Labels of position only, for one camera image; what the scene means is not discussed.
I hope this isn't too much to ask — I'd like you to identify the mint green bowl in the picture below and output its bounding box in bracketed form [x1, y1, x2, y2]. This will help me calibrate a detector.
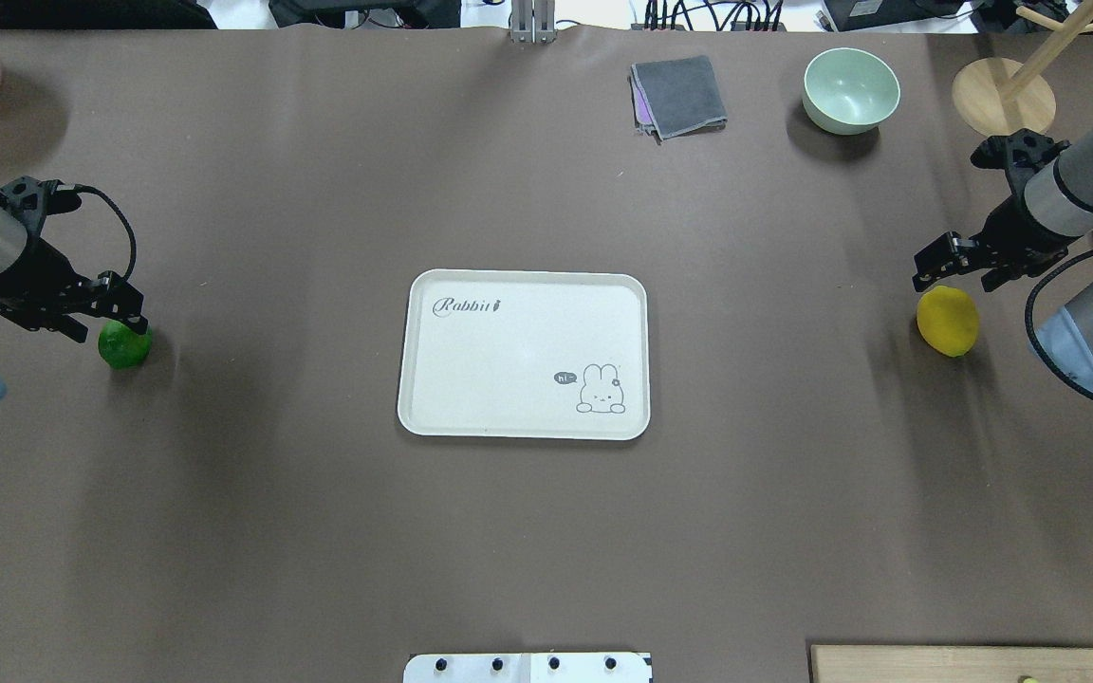
[802, 47, 901, 136]

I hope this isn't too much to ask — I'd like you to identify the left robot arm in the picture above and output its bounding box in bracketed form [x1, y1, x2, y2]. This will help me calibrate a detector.
[0, 175, 155, 369]

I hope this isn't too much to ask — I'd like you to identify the wooden stand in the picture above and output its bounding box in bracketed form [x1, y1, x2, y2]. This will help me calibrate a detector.
[953, 1, 1093, 136]

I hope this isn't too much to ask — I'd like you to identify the green lime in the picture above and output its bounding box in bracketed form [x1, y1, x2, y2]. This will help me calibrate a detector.
[97, 320, 155, 369]

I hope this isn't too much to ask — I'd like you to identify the yellow lemon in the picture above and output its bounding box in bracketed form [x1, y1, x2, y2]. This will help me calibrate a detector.
[916, 286, 980, 358]

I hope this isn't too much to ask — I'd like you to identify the aluminium frame post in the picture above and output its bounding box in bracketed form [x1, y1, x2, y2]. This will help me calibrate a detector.
[509, 0, 559, 44]

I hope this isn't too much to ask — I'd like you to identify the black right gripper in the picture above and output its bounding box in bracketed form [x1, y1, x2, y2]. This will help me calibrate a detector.
[912, 130, 1070, 293]

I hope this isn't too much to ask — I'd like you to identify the grey folded cloth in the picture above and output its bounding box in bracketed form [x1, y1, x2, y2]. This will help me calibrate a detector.
[628, 55, 728, 141]

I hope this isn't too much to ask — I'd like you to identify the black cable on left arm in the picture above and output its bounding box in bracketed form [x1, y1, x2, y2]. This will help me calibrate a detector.
[72, 185, 139, 283]

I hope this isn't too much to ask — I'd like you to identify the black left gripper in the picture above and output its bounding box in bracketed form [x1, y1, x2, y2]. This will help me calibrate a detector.
[0, 176, 149, 344]

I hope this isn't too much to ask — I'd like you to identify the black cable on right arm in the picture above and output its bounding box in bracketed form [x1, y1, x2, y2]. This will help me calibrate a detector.
[1024, 223, 1093, 433]

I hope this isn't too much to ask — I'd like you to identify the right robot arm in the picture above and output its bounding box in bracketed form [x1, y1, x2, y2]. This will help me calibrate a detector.
[912, 129, 1093, 402]

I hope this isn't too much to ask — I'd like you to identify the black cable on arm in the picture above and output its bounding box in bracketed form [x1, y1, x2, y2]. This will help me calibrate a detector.
[1024, 223, 1093, 433]
[72, 185, 139, 283]

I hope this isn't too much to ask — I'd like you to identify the white rabbit tray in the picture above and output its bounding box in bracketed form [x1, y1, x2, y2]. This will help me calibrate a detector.
[398, 268, 651, 441]

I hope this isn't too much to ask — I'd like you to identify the white mounting plate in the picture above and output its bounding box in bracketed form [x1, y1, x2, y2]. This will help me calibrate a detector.
[402, 652, 654, 682]

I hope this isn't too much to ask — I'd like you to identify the wooden cutting board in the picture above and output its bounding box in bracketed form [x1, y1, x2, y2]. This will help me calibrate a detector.
[810, 644, 1093, 682]

